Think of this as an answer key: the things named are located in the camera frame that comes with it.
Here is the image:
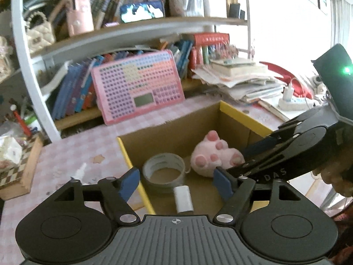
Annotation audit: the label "phone with lit screen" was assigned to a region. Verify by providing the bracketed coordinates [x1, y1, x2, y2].
[120, 0, 165, 23]

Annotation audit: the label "wooden chess box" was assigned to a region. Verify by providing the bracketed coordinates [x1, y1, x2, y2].
[0, 134, 45, 201]

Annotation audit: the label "white quilted bag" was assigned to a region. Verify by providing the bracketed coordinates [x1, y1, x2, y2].
[25, 11, 56, 54]

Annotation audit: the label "small black box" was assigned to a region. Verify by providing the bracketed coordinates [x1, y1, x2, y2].
[229, 3, 246, 20]

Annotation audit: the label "red and white pen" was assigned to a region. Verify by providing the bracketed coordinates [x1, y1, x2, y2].
[9, 103, 30, 136]

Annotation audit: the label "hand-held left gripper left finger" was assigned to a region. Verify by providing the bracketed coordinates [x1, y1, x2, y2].
[52, 167, 141, 226]

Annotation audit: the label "red books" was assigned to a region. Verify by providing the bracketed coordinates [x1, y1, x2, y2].
[190, 32, 231, 72]

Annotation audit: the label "pink pig plush toy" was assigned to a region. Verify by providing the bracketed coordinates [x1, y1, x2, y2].
[190, 130, 245, 178]

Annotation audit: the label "yellow cardboard box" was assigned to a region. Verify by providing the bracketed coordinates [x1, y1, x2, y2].
[116, 101, 279, 216]

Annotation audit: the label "clear tape roll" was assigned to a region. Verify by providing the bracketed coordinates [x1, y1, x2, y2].
[142, 153, 186, 194]

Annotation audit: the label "white shelf unit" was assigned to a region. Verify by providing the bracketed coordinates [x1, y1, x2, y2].
[11, 0, 255, 141]

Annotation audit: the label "person's right hand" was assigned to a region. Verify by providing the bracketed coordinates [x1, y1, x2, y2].
[312, 155, 353, 198]

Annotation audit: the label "red cloth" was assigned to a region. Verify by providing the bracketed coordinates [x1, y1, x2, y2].
[258, 61, 313, 100]

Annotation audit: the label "white pen holder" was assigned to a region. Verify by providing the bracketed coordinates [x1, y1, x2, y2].
[203, 0, 228, 18]

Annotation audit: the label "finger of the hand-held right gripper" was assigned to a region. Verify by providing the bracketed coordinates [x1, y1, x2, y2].
[244, 132, 298, 159]
[227, 144, 306, 178]

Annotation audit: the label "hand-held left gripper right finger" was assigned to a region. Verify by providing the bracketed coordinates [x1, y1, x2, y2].
[213, 166, 302, 225]

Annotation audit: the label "pink learning tablet toy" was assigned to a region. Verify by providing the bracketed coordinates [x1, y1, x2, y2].
[90, 49, 185, 125]

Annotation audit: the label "white tissue pack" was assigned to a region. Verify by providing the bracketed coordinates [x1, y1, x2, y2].
[0, 136, 23, 169]

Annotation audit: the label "white power strip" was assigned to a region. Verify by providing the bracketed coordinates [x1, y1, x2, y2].
[277, 97, 315, 113]

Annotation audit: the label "row of blue books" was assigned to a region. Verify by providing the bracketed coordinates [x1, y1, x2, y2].
[51, 40, 193, 120]

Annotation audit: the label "white plug-in charger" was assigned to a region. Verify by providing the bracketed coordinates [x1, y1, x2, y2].
[282, 85, 294, 102]

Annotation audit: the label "colourful figurine display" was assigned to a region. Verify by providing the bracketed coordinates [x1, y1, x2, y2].
[212, 43, 239, 60]

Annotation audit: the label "stack of books and papers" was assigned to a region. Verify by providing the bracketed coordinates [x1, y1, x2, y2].
[192, 57, 284, 104]

